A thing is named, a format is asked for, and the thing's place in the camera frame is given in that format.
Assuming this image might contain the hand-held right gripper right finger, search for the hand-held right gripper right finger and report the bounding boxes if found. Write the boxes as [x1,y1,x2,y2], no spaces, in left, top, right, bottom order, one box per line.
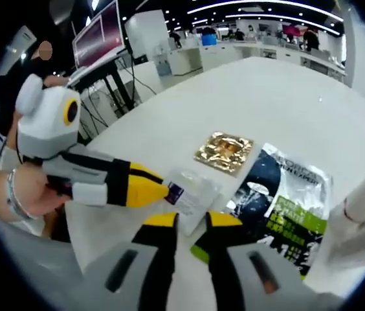
[194,210,346,311]

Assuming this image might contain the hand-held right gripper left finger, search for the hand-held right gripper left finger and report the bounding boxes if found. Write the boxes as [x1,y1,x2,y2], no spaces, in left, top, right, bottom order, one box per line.
[69,211,180,311]

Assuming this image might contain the green dark skincare mask packet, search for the green dark skincare mask packet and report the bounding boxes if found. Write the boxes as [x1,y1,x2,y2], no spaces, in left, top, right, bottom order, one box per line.
[190,142,335,281]

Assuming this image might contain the gold foil skincare sachet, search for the gold foil skincare sachet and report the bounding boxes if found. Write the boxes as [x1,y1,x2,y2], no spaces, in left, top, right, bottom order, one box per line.
[192,131,255,178]

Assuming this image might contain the person's left hand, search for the person's left hand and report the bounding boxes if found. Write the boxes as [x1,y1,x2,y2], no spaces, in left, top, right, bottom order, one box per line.
[17,164,74,218]

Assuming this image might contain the black-legged standing desk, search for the black-legged standing desk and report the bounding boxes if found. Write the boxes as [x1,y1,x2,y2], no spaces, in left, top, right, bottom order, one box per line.
[65,53,144,119]

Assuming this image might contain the computer monitor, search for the computer monitor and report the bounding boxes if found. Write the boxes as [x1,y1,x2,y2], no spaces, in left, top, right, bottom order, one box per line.
[71,0,127,71]

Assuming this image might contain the person's grey trousers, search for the person's grey trousers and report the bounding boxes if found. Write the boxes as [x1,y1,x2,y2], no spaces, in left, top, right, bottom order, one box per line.
[0,220,85,292]

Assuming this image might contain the water dispenser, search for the water dispenser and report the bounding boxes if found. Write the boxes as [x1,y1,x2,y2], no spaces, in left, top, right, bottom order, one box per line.
[155,47,172,77]

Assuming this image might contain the blue bin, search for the blue bin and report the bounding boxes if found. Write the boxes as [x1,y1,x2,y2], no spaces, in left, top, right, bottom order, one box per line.
[201,32,217,48]

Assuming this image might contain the white office counter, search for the white office counter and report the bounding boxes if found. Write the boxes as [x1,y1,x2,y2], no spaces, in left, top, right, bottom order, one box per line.
[155,38,348,78]

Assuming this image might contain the black floor cables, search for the black floor cables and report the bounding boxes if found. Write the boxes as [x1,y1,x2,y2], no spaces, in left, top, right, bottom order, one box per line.
[78,74,144,137]

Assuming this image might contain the silver wrist bracelet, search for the silver wrist bracelet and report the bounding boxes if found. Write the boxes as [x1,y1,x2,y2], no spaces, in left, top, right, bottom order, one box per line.
[5,167,33,220]

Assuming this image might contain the red wall screen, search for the red wall screen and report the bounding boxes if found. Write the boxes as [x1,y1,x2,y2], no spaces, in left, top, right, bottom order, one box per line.
[282,25,303,36]

